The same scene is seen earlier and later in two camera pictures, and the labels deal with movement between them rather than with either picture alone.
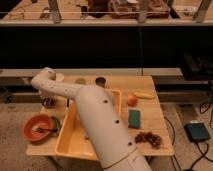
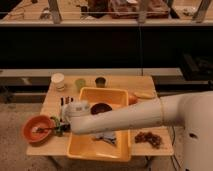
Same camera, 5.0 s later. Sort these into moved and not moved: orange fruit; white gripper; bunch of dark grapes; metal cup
Moved: white gripper
Not moved: bunch of dark grapes; metal cup; orange fruit
